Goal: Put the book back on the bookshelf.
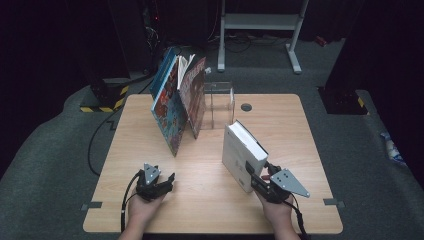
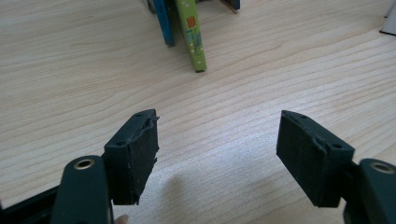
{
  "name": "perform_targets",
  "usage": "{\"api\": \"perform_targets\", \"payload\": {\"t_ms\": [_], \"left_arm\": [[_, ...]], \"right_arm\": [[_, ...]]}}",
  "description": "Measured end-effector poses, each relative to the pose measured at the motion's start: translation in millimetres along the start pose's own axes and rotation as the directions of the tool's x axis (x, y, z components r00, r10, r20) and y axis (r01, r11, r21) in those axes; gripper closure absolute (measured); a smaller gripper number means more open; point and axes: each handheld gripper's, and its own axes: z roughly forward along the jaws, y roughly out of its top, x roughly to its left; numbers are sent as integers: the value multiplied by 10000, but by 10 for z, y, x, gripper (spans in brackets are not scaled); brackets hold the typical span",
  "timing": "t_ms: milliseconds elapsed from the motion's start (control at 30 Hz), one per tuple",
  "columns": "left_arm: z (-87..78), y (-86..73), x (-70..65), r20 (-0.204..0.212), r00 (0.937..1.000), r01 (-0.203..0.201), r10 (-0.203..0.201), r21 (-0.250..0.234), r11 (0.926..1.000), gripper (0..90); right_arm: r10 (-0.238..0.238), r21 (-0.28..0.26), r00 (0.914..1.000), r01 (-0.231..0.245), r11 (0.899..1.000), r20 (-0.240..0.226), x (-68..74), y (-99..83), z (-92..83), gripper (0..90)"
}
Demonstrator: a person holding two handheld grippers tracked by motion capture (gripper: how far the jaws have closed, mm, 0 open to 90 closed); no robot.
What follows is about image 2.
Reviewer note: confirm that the green and blue picture book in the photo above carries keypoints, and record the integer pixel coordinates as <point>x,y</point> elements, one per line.
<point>194,40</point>

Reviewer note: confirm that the purple magazine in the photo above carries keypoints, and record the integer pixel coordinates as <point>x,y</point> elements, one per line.
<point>233,3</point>

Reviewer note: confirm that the white book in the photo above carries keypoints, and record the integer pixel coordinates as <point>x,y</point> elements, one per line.
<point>389,21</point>

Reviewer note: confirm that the dark blue picture book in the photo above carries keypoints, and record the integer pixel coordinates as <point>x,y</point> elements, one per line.
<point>164,21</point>

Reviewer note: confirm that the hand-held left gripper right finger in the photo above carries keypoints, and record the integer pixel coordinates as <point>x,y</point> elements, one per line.
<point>314,161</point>

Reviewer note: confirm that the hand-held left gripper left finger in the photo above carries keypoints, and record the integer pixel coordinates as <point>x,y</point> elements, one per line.
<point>134,161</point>

